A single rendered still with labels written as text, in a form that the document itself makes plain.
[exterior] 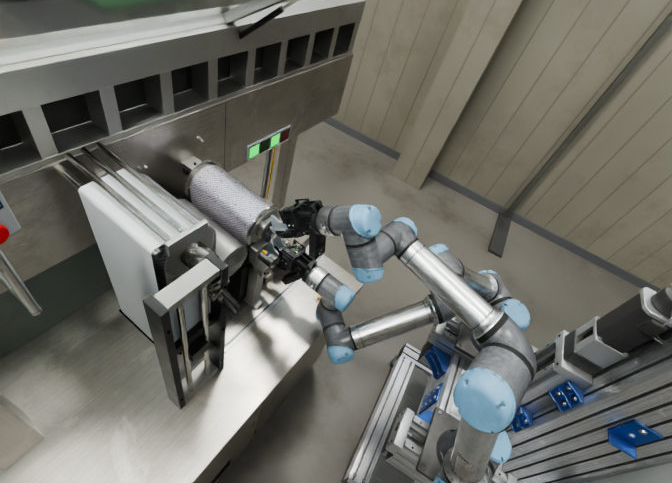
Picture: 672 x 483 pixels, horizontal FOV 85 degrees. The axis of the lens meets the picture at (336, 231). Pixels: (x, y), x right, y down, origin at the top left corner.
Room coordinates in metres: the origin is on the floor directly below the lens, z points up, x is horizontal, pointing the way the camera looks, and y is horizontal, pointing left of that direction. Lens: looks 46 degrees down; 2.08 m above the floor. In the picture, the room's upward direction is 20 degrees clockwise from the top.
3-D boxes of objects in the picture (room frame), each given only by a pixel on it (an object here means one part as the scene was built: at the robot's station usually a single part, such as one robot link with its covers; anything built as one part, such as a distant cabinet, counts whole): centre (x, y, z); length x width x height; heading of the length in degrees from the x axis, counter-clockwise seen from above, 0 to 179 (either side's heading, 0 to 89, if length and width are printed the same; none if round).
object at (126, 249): (0.47, 0.48, 1.17); 0.34 x 0.05 x 0.54; 69
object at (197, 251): (0.48, 0.28, 1.33); 0.06 x 0.06 x 0.06; 69
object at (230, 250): (0.65, 0.37, 1.17); 0.26 x 0.12 x 0.12; 69
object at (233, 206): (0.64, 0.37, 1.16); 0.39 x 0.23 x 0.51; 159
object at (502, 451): (0.44, -0.63, 0.98); 0.13 x 0.12 x 0.14; 150
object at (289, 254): (0.74, 0.08, 1.12); 0.12 x 0.08 x 0.09; 69
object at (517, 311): (0.93, -0.75, 0.98); 0.13 x 0.12 x 0.14; 30
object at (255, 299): (0.67, 0.18, 1.05); 0.06 x 0.05 x 0.31; 69
